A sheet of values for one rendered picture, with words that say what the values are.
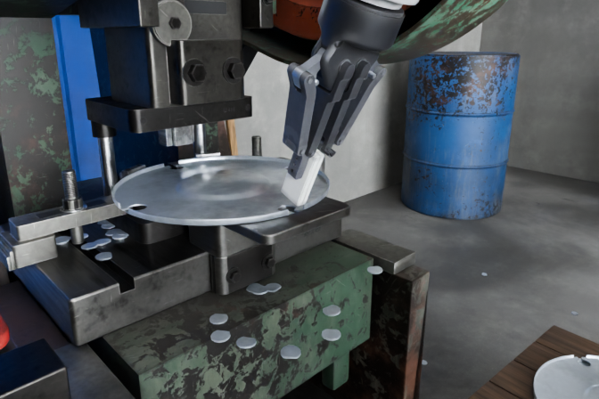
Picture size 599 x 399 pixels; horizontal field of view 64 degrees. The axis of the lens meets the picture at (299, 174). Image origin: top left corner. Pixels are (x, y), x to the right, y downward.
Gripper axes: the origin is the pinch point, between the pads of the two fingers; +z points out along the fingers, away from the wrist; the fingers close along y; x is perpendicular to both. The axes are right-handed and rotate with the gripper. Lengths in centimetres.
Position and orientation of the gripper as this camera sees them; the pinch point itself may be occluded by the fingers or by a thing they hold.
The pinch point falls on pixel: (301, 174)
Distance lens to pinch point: 54.4
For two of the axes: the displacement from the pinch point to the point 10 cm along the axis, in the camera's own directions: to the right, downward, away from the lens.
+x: -6.6, -5.7, 4.9
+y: 6.9, -2.0, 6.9
